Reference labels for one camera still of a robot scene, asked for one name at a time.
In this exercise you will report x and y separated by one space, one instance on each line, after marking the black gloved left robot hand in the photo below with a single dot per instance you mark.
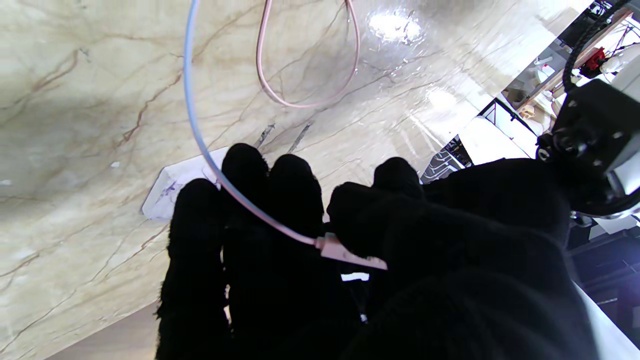
500 195

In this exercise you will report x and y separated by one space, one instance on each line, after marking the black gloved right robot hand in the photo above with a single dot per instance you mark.
280 300

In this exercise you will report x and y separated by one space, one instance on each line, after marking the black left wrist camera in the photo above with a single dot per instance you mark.
585 130

